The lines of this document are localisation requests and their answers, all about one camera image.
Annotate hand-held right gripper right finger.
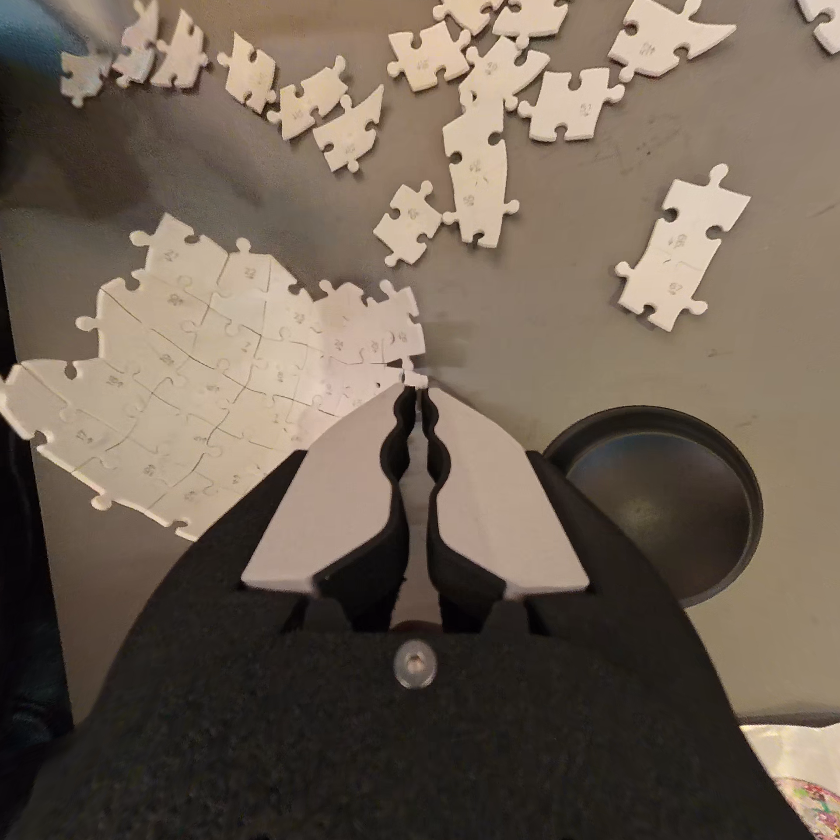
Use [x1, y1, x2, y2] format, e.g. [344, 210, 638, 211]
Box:
[420, 387, 590, 634]

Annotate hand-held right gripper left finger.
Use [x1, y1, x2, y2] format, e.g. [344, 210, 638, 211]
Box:
[241, 385, 417, 631]

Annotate black ball stand ring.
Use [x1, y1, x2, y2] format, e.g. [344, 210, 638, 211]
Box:
[543, 406, 764, 610]

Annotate partly built puzzle ball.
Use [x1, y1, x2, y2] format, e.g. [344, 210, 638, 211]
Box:
[0, 213, 427, 542]

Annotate pile white puzzle pieces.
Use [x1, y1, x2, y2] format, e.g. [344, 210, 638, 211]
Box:
[373, 0, 840, 266]

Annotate joined white puzzle strip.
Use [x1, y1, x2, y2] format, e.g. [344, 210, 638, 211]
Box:
[615, 164, 752, 332]

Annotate printed puzzle instruction leaflet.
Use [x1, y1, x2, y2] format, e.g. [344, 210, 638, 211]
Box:
[738, 722, 840, 840]

